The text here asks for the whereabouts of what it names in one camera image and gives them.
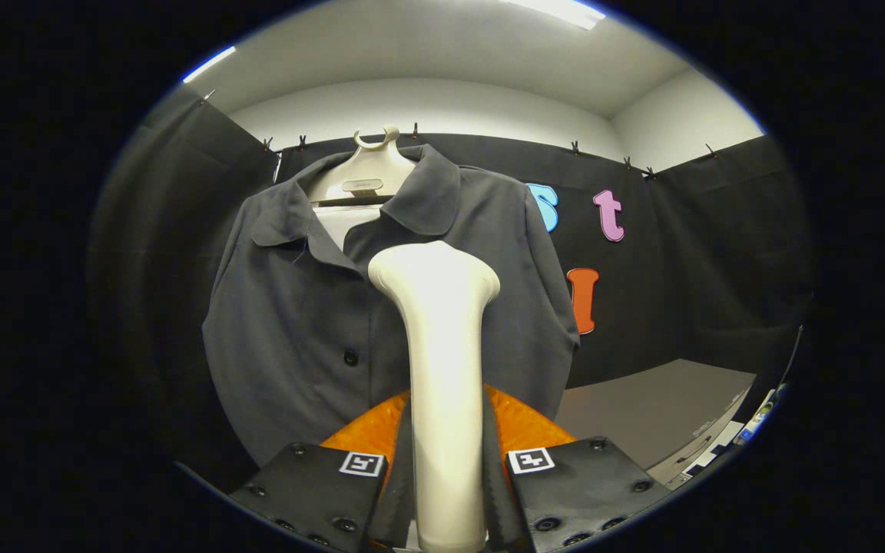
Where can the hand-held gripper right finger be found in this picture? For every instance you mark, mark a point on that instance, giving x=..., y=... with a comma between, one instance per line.
x=498, y=499

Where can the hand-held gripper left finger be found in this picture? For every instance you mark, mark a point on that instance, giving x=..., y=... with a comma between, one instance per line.
x=399, y=499

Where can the white garment steamer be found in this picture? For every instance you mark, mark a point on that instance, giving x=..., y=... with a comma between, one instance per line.
x=446, y=369

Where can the dark grey button shirt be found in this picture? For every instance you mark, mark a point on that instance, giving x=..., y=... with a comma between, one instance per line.
x=289, y=330

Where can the cream clothes hanger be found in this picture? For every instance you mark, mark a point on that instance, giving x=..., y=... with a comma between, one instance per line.
x=369, y=169

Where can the grey cabinet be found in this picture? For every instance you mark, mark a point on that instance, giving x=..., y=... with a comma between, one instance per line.
x=650, y=407

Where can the white board under shirt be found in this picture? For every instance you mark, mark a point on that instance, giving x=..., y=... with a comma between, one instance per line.
x=343, y=223

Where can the ceiling light panel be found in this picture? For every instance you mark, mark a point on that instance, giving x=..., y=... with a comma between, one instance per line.
x=558, y=9

